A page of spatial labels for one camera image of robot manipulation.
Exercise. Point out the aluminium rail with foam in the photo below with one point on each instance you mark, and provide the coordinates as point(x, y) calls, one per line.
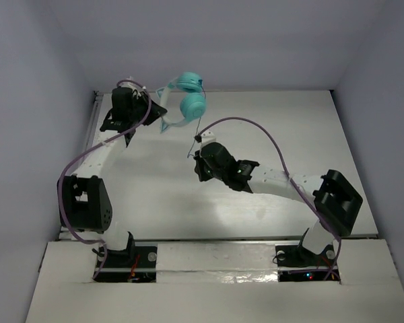
point(215, 262)

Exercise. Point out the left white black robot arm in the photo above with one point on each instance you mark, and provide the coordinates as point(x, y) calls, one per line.
point(85, 208)

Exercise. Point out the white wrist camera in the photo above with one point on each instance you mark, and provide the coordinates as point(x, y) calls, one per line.
point(205, 138)
point(136, 92)

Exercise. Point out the left aluminium side rail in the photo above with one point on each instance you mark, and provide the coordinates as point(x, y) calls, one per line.
point(94, 117)

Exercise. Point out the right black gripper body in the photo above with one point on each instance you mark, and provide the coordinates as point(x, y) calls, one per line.
point(206, 171)

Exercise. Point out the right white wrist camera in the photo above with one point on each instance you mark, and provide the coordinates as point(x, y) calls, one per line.
point(205, 138)

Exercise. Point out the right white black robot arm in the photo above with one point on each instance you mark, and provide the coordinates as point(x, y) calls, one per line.
point(331, 196)

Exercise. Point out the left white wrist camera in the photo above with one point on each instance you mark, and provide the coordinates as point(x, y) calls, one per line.
point(136, 92)

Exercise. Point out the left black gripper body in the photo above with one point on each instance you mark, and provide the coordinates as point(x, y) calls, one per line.
point(151, 108)

